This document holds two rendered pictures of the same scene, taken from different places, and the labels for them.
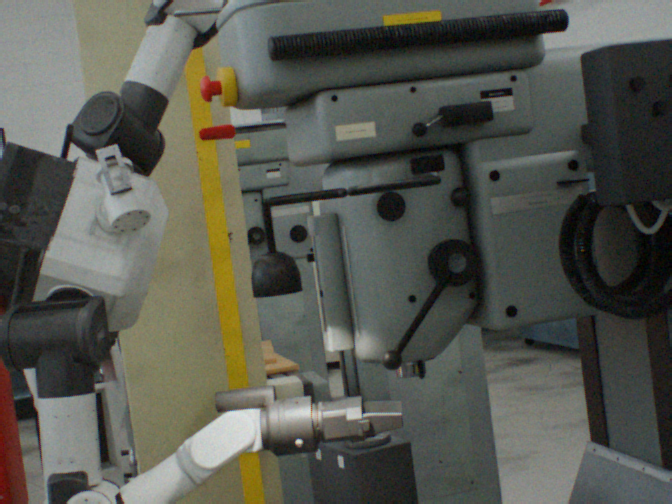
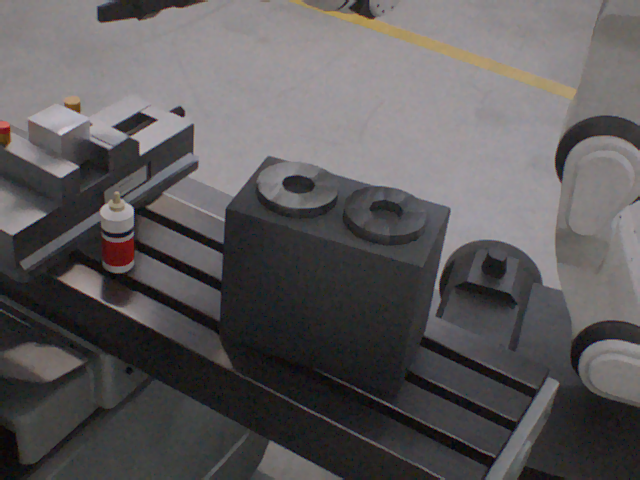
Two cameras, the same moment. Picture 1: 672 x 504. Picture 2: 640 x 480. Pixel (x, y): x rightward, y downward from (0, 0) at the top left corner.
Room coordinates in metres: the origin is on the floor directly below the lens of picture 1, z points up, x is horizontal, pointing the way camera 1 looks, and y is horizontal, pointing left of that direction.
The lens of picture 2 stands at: (2.76, -0.68, 1.74)
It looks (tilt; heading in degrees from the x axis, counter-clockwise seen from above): 37 degrees down; 132
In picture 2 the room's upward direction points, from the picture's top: 7 degrees clockwise
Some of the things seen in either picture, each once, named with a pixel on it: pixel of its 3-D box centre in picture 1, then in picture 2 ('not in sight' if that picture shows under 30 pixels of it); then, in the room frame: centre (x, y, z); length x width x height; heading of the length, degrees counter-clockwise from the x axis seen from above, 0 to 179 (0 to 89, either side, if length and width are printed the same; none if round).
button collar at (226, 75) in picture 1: (226, 87); not in sight; (1.72, 0.13, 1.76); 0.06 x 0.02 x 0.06; 15
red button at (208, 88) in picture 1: (211, 88); not in sight; (1.72, 0.15, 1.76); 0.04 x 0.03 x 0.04; 15
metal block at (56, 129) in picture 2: not in sight; (59, 138); (1.77, -0.09, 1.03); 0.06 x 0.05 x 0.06; 12
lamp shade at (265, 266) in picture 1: (275, 272); not in sight; (1.64, 0.09, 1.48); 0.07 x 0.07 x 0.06
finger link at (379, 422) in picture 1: (382, 423); not in sight; (1.73, -0.04, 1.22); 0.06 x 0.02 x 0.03; 87
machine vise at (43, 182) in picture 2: not in sight; (77, 165); (1.77, -0.07, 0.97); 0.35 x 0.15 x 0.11; 102
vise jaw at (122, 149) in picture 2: not in sight; (90, 135); (1.76, -0.04, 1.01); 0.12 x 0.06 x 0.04; 12
